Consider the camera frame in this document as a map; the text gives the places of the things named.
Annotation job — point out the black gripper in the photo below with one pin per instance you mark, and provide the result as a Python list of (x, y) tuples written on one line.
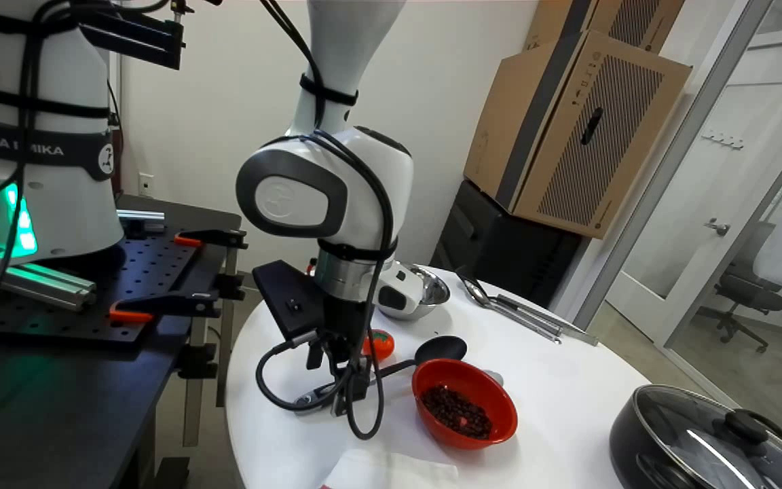
[(346, 322)]

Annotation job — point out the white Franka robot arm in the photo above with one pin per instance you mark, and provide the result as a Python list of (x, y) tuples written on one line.
[(354, 172)]

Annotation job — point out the stainless steel bowl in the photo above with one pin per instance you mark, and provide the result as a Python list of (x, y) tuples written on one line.
[(407, 290)]

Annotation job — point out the red bowl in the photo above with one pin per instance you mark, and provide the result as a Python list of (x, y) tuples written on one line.
[(473, 375)]

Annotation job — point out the orange tomato-shaped timer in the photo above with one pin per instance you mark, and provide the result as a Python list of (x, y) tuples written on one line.
[(382, 350)]

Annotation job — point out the roasted coffee beans pile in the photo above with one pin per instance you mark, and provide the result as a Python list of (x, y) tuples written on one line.
[(459, 412)]

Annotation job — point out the small silver device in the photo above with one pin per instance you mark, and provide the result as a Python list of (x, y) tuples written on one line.
[(496, 374)]

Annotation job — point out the metal tongs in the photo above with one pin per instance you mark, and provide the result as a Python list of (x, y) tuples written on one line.
[(517, 313)]

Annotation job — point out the black cabinet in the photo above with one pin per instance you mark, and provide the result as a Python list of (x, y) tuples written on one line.
[(490, 245)]

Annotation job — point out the black frying pan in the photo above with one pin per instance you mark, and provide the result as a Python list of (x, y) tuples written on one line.
[(625, 451)]

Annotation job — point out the flat cardboard box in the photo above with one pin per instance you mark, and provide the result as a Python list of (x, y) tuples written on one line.
[(500, 125)]

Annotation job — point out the black perforated workbench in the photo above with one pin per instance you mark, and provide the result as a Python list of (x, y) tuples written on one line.
[(46, 397)]

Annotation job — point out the glass pan lid black knob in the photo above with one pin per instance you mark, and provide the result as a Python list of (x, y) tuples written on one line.
[(698, 451)]

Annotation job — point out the black office chair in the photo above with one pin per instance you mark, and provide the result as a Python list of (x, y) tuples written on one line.
[(754, 287)]

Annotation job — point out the small cardboard box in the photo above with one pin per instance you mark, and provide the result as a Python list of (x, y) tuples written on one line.
[(625, 18)]

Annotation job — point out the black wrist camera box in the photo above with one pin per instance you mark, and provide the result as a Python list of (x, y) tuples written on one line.
[(285, 299)]

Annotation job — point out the white wall outlet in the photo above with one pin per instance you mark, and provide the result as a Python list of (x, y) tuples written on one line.
[(145, 184)]

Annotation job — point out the aluminium rail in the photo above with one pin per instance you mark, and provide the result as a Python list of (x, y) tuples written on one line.
[(27, 276)]

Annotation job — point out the grey metal door frame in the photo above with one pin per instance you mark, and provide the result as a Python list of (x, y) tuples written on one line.
[(653, 172)]

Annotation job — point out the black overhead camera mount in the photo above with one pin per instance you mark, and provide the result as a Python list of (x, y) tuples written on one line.
[(133, 37)]

